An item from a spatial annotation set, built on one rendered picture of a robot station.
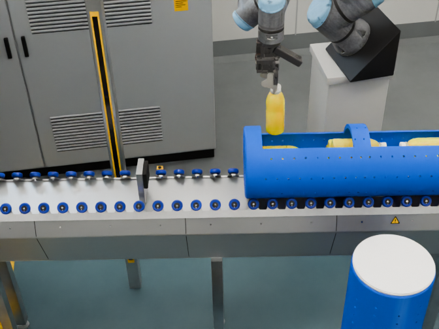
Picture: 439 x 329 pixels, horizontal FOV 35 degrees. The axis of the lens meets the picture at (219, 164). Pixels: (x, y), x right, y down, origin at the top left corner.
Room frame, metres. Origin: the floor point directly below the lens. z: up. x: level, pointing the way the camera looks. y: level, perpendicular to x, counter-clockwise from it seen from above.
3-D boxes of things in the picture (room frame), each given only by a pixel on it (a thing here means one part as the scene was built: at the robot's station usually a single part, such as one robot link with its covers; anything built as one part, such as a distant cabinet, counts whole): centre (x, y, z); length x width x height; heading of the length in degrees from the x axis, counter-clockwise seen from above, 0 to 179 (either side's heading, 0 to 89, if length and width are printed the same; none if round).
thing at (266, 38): (2.13, -0.19, 1.63); 0.10 x 0.09 x 0.05; 179
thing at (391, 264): (1.59, -0.59, 1.03); 0.28 x 0.28 x 0.01
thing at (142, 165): (2.09, 0.30, 1.00); 0.10 x 0.04 x 0.15; 179
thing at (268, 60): (2.13, -0.18, 1.54); 0.09 x 0.08 x 0.12; 89
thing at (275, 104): (2.13, -0.22, 1.30); 0.07 x 0.07 x 0.19
